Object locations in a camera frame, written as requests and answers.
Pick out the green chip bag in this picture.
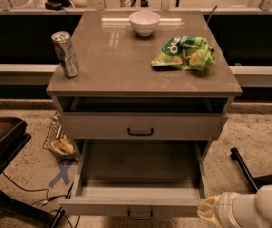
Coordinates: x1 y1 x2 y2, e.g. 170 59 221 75
151 35 215 71

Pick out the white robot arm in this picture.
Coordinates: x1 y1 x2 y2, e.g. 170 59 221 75
197 185 272 228

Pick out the black stand base bar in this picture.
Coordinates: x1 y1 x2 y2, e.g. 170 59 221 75
231 148 272 193

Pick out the wire basket on floor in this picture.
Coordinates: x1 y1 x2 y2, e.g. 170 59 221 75
43 113 77 160

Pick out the silver drink can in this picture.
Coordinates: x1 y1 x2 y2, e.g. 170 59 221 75
51 31 80 77

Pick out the black tray cart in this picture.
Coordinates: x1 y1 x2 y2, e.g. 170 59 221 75
0 117 56 228

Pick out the black floor cable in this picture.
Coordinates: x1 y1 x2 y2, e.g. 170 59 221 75
0 168 80 228

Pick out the blue tape cross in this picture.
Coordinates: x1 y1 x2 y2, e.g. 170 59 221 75
49 160 75 187

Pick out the grey drawer cabinet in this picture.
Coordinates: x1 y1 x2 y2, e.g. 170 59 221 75
46 10 243 163

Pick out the black power adapter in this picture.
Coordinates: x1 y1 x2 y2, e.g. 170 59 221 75
45 1 62 11

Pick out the black floor bar left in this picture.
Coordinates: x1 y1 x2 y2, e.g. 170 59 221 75
49 185 72 228

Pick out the grey drawer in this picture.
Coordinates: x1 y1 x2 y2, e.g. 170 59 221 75
58 113 227 140
60 140 210 220

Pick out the white bowl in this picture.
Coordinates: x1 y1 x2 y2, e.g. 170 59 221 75
129 10 160 36

